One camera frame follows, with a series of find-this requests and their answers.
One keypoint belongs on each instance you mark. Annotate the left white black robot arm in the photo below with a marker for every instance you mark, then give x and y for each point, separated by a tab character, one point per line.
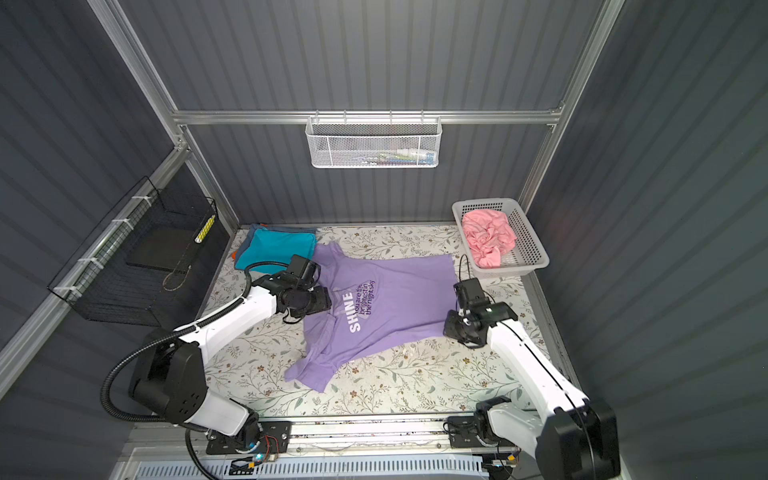
169	377

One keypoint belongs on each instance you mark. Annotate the yellow marker pen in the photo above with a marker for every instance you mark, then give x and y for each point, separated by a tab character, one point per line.
205	229

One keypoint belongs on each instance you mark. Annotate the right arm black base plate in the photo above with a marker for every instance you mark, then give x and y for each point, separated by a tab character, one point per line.
487	431

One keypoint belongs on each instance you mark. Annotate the black pad in wire basket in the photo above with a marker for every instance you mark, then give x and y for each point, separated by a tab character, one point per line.
165	248

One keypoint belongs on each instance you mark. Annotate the purple printed t shirt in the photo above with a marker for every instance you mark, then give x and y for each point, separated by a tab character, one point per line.
375	305

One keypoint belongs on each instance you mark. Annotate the markers in white basket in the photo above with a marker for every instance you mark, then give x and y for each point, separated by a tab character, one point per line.
400	157

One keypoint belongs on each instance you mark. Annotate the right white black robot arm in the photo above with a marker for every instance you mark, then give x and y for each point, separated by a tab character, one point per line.
569	435

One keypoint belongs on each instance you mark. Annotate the pink crumpled t shirt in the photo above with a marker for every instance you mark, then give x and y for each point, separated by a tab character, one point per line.
489	236

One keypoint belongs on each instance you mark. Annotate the white plastic laundry basket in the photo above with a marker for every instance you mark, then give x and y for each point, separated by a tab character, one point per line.
528	254

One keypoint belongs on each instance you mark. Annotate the folded teal t shirt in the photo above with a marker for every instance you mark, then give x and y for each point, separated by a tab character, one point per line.
268	246

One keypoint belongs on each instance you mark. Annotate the white ventilated cable duct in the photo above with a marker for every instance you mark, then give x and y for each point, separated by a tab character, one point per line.
438	466

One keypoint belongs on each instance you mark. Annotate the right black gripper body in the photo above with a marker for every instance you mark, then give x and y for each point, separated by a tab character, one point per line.
455	326

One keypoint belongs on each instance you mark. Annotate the black wire wall basket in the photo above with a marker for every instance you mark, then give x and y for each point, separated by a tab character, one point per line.
100	286

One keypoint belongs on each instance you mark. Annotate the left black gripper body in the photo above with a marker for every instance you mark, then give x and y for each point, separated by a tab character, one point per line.
312	301

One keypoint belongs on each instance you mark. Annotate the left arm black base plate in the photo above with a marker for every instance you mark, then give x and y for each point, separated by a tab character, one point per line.
276	435

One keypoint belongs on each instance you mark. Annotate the folded blue grey t shirt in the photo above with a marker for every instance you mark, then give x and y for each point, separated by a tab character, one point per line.
276	228

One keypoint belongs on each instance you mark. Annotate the white wire mesh wall basket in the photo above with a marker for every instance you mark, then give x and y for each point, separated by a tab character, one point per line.
334	145

